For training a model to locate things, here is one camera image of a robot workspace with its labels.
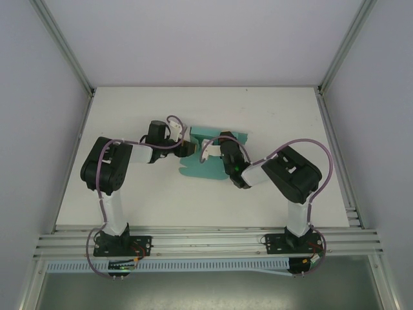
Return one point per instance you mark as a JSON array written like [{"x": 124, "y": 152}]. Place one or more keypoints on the aluminium side rail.
[
  {"x": 77, "y": 129},
  {"x": 342, "y": 168}
]

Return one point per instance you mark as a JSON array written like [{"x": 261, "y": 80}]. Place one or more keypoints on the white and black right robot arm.
[{"x": 293, "y": 174}]

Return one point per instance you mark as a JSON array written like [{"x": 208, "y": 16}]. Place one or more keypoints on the aluminium cross rails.
[{"x": 209, "y": 240}]

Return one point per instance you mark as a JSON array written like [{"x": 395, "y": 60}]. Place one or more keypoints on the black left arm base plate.
[{"x": 143, "y": 243}]

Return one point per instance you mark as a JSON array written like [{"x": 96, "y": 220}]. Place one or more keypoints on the aluminium frame post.
[
  {"x": 63, "y": 45},
  {"x": 346, "y": 45}
]

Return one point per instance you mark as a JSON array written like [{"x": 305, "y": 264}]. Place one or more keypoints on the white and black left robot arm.
[{"x": 106, "y": 168}]

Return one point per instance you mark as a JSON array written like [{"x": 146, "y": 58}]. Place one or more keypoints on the teal corrugated cardboard box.
[{"x": 206, "y": 168}]

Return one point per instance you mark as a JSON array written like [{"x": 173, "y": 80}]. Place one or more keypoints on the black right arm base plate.
[{"x": 274, "y": 242}]

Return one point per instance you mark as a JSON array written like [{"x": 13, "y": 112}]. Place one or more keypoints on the black controller board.
[
  {"x": 121, "y": 268},
  {"x": 301, "y": 266}
]

